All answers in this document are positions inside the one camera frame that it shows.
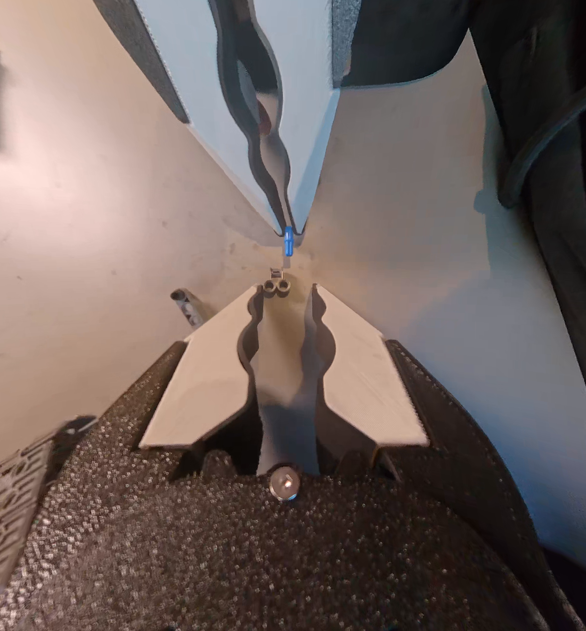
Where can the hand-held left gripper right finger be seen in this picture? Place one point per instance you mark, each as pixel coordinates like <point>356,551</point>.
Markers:
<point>372,394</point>

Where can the small grey connector piece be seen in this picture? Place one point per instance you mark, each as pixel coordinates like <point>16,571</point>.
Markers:
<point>278,287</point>

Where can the small blue pin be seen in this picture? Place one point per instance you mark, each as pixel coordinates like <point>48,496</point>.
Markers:
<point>288,242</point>

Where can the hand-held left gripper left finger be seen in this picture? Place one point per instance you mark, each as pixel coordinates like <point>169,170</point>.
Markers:
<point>199,394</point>

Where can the yellow toy tracked robot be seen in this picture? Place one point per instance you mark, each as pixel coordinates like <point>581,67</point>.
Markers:
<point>7,493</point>

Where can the grey bent beam piece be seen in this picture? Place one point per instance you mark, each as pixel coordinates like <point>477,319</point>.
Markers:
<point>187,308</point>

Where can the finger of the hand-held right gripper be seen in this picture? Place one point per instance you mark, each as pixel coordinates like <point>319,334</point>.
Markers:
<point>199,69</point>
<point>308,79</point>

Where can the grey desk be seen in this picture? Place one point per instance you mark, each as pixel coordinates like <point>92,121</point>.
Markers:
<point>76,246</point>

